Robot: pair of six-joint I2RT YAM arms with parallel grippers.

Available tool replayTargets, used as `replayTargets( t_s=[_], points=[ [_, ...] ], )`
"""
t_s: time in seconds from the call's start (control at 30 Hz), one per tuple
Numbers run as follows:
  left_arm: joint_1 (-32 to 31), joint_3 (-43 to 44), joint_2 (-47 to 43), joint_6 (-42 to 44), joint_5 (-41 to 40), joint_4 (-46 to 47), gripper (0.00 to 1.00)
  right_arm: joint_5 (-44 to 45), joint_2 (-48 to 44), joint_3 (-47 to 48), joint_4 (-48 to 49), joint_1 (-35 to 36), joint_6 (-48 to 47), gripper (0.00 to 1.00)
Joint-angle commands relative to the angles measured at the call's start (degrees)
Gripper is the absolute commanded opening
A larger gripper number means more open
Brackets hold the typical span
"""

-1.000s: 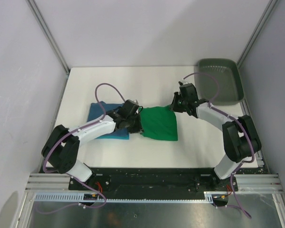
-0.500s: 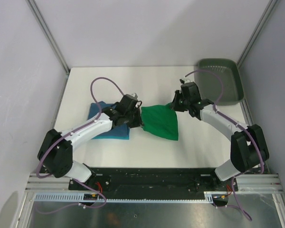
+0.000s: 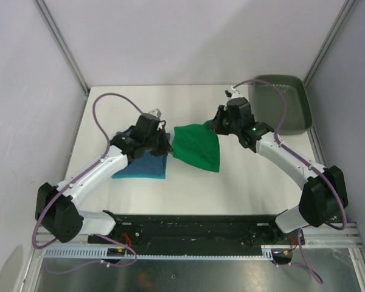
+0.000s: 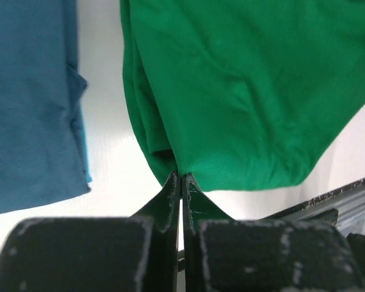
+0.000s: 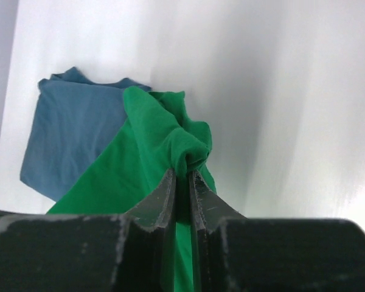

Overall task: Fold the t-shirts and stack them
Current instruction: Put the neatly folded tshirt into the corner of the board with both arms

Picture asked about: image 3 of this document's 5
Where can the left aluminium frame post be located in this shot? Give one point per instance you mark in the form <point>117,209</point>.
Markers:
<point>61,43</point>

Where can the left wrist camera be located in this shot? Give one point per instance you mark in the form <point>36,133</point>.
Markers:
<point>156,112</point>

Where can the grey slotted cable duct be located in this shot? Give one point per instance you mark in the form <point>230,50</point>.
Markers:
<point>115,253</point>

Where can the aluminium frame post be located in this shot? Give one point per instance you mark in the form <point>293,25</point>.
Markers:
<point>337,26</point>
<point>61,43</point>

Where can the green t shirt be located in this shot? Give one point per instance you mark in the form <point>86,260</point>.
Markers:
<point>197,145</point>

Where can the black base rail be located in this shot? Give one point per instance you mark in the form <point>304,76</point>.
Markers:
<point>255,229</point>

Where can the grey plastic tray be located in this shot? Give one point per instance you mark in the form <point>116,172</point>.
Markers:
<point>269,107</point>

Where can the blue t shirt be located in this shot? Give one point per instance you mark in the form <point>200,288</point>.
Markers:
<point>148,166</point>

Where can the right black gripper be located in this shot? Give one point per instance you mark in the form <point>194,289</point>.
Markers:
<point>216,125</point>

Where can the right aluminium frame post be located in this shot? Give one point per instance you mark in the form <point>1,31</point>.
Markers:
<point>337,26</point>

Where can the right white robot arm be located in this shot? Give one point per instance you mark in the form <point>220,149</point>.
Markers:
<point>323,188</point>

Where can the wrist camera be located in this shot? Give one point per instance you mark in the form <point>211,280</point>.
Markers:
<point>232,93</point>
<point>156,112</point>

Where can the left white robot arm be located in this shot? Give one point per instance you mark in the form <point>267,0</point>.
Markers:
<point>58,206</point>

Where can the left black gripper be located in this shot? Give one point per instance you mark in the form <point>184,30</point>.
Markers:
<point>165,147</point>

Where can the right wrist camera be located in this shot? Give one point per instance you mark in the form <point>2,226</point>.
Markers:
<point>232,93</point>

